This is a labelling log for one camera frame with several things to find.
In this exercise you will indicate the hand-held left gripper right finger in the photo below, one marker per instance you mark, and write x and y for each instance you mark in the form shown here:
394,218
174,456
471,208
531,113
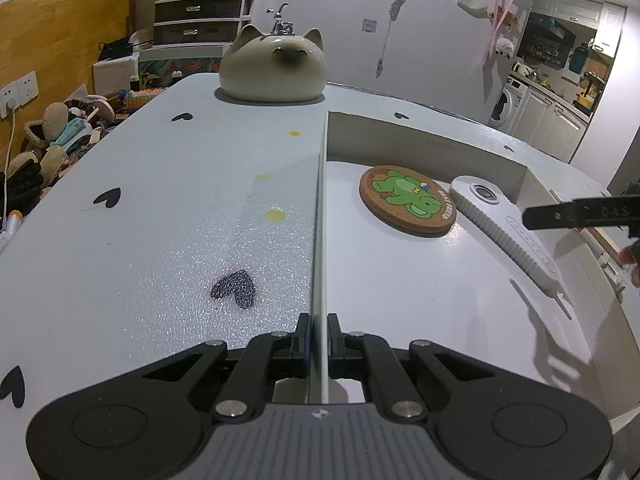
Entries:
335,342

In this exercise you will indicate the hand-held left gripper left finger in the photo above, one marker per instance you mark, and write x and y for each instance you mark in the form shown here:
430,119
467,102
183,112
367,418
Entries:
302,342

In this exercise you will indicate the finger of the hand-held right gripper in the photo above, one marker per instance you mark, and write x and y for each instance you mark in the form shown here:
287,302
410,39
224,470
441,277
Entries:
575,210

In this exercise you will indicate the white cardboard box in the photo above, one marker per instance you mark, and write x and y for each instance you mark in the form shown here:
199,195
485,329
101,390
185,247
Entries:
425,285

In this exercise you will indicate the person's right hand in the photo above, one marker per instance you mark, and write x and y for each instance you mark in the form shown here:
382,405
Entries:
630,259

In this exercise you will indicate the white ribbed device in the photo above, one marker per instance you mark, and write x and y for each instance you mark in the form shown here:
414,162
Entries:
500,230

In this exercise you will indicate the white kitchen cabinets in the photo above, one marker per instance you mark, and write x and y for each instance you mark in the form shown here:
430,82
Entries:
550,120

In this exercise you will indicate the white washing machine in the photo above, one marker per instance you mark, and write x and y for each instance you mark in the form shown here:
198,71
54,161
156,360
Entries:
507,102

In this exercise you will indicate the green water bottle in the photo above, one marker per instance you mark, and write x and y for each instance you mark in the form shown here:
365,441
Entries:
578,59

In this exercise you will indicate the cork coaster with green frog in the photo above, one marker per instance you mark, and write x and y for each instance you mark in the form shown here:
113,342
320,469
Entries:
400,195

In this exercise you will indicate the pink sticks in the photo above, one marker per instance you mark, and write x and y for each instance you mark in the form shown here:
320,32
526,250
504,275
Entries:
500,22

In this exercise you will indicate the cream cat-shaped ceramic pot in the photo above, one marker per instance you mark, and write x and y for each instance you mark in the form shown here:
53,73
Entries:
270,75

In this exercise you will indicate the patterned colourful box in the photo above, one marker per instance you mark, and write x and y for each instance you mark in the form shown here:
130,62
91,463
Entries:
185,67

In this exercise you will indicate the white bottle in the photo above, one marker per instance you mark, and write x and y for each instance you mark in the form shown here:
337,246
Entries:
10,230

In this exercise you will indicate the blue face mask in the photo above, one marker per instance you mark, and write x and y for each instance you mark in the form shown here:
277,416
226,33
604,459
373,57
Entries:
67,135

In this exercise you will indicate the black glove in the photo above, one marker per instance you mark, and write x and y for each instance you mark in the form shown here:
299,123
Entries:
20,185

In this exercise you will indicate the small chrome faucet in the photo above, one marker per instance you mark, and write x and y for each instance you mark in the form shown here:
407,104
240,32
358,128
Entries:
281,20

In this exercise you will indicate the white storage box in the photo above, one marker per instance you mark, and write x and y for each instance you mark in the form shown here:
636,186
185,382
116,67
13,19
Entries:
115,77

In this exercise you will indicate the black handbag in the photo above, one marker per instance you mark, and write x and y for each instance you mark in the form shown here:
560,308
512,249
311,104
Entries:
115,50

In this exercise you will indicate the white drawer cabinet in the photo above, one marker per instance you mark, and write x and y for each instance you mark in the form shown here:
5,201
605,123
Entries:
200,7

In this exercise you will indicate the grey wall switch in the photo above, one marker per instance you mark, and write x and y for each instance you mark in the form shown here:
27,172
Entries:
368,25

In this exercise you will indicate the white wall socket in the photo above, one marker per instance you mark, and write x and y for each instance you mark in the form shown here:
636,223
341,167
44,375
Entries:
28,86
9,100

